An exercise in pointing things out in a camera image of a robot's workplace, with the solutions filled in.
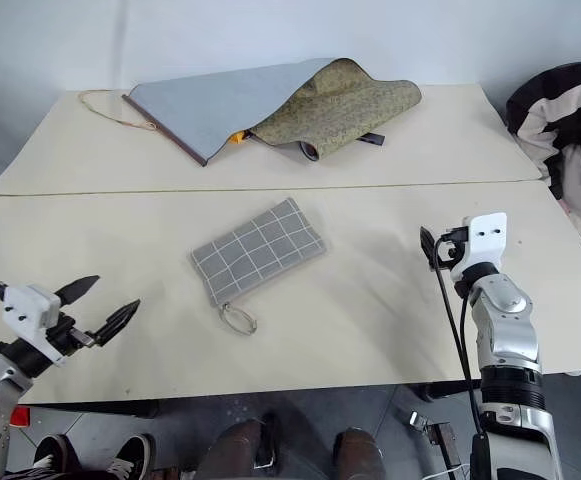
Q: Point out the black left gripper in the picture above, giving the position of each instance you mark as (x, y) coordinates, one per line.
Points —
(67, 334)

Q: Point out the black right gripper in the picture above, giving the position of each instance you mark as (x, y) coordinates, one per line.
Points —
(454, 244)

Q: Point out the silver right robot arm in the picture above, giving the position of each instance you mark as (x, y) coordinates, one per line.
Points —
(507, 320)

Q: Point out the grey checked pouch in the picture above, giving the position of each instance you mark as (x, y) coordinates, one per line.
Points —
(255, 250)

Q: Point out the small red object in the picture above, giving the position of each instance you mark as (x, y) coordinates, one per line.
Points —
(20, 417)

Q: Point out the black sneaker white laces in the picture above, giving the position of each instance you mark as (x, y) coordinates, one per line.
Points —
(131, 455)
(55, 452)

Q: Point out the small metal clip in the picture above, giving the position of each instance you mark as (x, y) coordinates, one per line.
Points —
(419, 420)

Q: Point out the black and white jacket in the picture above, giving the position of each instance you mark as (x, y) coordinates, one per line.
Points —
(555, 115)

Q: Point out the brown wooden block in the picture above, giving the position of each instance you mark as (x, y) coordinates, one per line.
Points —
(445, 444)

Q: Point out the brown rounded shape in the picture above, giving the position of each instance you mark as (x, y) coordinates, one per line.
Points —
(358, 454)
(234, 450)

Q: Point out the small orange object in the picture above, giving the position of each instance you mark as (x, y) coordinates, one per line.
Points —
(239, 138)

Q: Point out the grey and gold hanging scroll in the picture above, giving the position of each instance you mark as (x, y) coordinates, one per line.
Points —
(220, 105)

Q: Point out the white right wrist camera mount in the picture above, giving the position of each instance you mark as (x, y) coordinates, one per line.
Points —
(488, 241)

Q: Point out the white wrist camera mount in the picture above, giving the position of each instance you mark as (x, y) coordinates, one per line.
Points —
(29, 305)
(488, 241)

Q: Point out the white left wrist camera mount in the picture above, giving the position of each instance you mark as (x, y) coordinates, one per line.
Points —
(29, 305)

